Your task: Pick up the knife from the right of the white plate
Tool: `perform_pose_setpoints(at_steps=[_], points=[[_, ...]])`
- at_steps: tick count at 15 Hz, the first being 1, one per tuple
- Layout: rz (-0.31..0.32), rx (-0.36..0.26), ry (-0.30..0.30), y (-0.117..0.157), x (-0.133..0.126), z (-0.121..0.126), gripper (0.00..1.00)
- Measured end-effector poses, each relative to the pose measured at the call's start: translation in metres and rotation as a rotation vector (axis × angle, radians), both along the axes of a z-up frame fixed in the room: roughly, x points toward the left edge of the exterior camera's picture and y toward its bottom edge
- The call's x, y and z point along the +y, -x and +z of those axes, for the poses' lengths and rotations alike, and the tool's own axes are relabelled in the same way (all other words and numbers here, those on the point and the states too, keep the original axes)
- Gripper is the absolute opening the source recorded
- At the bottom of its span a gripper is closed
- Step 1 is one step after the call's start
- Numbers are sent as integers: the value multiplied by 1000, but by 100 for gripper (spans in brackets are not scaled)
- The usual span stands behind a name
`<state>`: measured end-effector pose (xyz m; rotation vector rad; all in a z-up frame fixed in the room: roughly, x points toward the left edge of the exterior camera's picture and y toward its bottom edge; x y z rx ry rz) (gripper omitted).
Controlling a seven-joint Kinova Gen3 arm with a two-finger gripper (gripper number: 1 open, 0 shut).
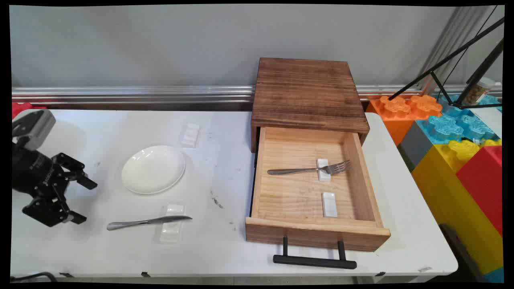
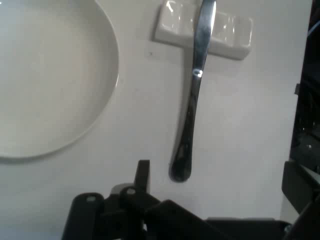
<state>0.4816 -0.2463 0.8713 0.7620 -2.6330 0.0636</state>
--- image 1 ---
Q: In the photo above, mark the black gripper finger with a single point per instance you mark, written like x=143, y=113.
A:
x=74, y=170
x=50, y=212

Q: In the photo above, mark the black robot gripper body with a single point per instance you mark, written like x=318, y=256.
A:
x=32, y=172

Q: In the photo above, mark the silver serrated table knife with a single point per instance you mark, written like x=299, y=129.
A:
x=160, y=220

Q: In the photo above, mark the small red object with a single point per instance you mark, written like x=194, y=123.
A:
x=20, y=109

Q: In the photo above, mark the white round ceramic plate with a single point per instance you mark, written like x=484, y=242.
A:
x=153, y=169

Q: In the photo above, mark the white ceramic cutlery rest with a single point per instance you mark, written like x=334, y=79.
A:
x=329, y=204
x=323, y=177
x=170, y=235
x=190, y=135

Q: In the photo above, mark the silver metal fork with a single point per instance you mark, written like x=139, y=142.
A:
x=289, y=171

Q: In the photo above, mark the light wooden drawer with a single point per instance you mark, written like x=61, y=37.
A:
x=297, y=196

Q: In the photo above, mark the dark wooden drawer cabinet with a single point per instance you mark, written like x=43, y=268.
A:
x=307, y=92

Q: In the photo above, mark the orange giant building block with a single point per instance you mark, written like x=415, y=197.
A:
x=395, y=116

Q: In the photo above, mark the grey giant building block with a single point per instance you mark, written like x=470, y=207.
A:
x=415, y=144

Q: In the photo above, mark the yellow giant building block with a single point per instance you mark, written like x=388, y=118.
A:
x=445, y=180

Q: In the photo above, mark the light blue giant building block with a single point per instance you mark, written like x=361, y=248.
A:
x=457, y=126

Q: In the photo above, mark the black tripod stand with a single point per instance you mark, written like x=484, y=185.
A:
x=445, y=62

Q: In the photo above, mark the red giant building block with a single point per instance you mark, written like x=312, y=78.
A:
x=484, y=184

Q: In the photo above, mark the clear jar with nuts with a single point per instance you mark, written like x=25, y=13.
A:
x=480, y=91

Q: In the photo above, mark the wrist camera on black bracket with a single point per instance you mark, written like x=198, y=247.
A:
x=34, y=126

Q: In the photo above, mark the aluminium wall rail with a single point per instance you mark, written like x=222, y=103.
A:
x=120, y=94

